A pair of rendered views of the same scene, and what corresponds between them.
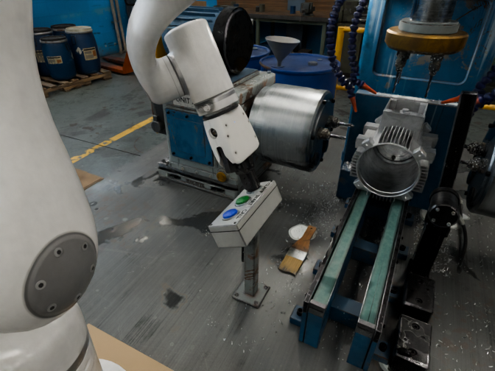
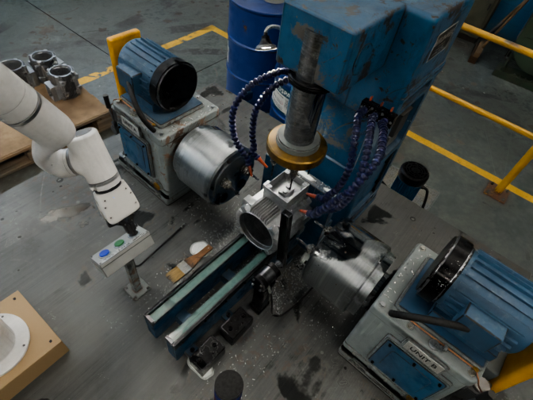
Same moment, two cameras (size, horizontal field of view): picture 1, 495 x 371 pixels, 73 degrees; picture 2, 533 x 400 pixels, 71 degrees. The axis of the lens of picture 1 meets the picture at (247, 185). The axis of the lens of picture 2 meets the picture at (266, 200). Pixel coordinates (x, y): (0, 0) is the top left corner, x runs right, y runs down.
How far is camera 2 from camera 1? 0.74 m
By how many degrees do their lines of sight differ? 17
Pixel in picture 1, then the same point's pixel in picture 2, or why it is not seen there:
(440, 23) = (297, 146)
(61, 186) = not seen: outside the picture
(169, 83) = (64, 172)
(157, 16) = (40, 153)
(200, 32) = (85, 146)
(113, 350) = (26, 312)
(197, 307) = (97, 290)
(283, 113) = (194, 163)
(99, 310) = (36, 275)
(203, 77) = (87, 172)
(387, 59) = not seen: hidden behind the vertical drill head
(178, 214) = not seen: hidden behind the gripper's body
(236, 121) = (116, 196)
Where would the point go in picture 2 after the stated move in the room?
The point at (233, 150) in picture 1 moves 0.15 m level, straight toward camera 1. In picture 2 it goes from (109, 217) to (82, 262)
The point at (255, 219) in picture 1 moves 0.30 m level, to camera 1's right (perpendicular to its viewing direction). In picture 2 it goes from (120, 260) to (218, 287)
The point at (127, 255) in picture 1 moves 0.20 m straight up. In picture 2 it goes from (68, 236) to (51, 202)
